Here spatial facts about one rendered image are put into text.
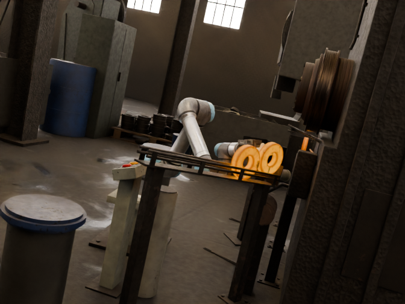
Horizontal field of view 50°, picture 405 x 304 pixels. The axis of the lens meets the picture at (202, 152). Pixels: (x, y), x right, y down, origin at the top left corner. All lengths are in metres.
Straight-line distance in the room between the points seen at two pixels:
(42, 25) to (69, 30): 5.61
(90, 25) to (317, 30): 2.73
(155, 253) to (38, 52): 3.12
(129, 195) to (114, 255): 0.30
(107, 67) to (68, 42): 4.73
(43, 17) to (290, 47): 2.61
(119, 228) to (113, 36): 3.88
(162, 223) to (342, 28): 3.70
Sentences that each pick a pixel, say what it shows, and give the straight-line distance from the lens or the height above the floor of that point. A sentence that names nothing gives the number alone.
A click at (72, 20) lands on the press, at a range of 10.35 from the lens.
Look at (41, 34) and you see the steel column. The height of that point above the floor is 1.12.
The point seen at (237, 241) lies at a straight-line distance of 3.11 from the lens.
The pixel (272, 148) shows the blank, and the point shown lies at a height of 0.80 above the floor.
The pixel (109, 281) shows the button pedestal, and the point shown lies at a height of 0.04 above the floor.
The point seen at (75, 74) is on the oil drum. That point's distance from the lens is 5.52.
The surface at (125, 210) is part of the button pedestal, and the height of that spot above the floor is 0.40.
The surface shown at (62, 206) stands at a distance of 1.85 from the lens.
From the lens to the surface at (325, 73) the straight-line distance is 2.33.
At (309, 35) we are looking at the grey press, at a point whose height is 1.75.
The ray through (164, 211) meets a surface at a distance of 2.00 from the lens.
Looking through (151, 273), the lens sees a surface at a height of 0.13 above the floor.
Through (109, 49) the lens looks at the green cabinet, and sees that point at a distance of 5.66.
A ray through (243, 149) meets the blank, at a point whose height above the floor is 0.78.
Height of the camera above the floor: 1.04
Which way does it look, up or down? 9 degrees down
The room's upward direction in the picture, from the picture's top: 13 degrees clockwise
